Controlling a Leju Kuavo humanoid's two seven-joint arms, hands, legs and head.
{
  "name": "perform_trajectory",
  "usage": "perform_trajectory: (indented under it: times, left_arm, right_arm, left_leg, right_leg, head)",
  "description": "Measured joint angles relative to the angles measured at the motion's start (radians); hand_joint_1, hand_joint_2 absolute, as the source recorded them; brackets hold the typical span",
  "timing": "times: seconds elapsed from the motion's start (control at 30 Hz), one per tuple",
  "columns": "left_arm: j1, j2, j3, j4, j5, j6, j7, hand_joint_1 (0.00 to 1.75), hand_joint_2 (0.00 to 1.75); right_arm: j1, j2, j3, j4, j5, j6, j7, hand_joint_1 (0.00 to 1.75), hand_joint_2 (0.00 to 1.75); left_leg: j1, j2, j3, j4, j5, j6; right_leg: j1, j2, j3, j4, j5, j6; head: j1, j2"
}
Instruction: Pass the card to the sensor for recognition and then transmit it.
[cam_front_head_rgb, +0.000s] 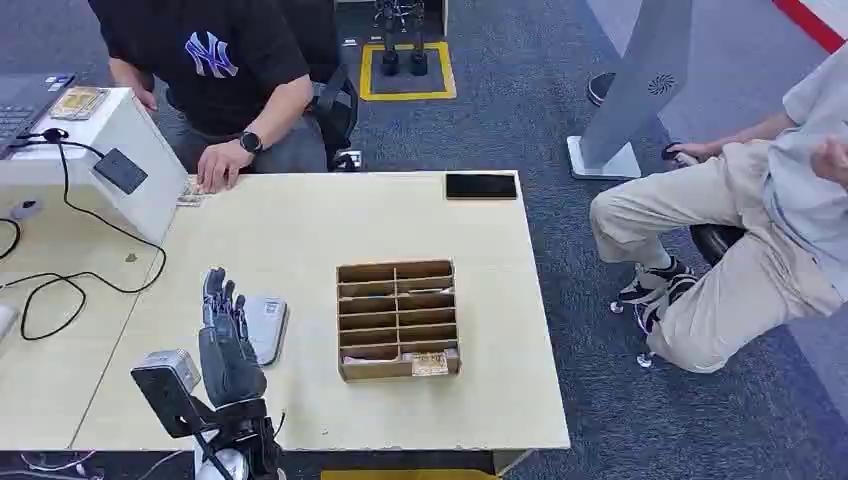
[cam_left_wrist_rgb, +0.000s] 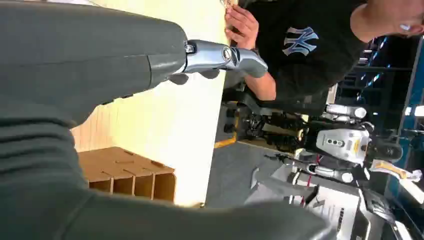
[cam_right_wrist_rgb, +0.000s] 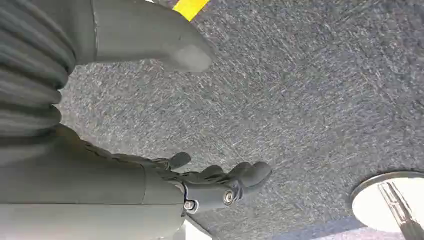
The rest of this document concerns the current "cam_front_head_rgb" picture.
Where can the black shoe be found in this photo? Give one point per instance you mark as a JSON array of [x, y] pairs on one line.
[[600, 88]]

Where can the black swivel chair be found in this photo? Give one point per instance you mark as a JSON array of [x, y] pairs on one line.
[[712, 242]]

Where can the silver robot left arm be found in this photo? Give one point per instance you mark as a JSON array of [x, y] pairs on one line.
[[248, 437]]

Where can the white angled stand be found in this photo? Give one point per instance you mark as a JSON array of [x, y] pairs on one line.
[[126, 132]]

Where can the grey floor pillar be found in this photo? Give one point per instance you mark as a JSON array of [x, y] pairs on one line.
[[636, 86]]

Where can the small grey desk object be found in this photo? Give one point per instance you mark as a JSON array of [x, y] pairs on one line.
[[25, 209]]

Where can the black wristwatch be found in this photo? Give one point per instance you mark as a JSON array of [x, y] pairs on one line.
[[251, 142]]

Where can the wooden card box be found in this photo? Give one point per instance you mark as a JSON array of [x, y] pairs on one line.
[[397, 321]]

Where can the person's hand with watch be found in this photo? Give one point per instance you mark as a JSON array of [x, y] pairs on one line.
[[222, 166]]

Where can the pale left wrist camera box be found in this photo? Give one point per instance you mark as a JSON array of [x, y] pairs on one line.
[[167, 391]]

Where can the white desk object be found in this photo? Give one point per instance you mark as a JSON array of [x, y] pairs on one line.
[[5, 320]]

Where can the red floor tape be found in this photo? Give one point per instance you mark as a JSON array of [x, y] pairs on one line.
[[808, 23]]

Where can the printed card in box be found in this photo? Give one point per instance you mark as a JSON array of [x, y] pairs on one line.
[[430, 364]]

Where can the black robot legs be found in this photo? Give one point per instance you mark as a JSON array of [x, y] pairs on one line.
[[404, 56]]

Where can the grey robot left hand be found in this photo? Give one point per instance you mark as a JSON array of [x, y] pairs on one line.
[[228, 361]]

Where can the black office chair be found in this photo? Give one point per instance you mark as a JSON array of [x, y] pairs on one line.
[[336, 112]]

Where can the yellow printed card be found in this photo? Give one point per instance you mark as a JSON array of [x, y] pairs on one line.
[[78, 102]]

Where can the person in black shirt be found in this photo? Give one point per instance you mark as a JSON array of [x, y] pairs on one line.
[[225, 66]]

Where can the person in pale clothes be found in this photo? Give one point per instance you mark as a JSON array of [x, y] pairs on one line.
[[748, 265]]

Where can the dark laptop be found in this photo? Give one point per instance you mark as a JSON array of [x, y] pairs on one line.
[[20, 106]]

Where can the cards under person's hand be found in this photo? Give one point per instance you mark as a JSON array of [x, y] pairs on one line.
[[189, 195]]

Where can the black card reader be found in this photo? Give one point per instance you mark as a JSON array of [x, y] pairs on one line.
[[120, 171]]

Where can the black phone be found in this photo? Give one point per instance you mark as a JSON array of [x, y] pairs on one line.
[[481, 186]]

